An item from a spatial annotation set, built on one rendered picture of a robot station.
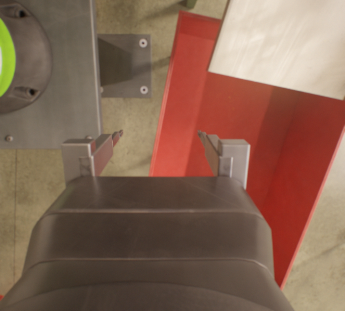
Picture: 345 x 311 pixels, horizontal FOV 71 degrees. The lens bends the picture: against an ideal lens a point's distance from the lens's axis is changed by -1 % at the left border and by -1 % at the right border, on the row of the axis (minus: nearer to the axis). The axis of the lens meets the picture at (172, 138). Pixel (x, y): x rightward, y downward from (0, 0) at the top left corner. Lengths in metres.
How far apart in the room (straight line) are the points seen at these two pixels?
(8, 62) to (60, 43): 0.08
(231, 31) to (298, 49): 0.11
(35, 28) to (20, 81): 0.07
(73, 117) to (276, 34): 0.33
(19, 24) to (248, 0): 0.30
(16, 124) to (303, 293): 1.98
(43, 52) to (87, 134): 0.12
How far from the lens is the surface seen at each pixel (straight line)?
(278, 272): 0.80
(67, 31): 0.36
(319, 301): 2.22
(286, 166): 0.79
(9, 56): 0.31
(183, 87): 0.72
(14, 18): 0.35
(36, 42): 0.35
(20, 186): 1.63
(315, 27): 0.45
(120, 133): 0.16
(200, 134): 0.15
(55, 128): 0.38
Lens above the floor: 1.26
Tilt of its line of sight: 75 degrees down
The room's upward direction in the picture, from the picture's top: 175 degrees clockwise
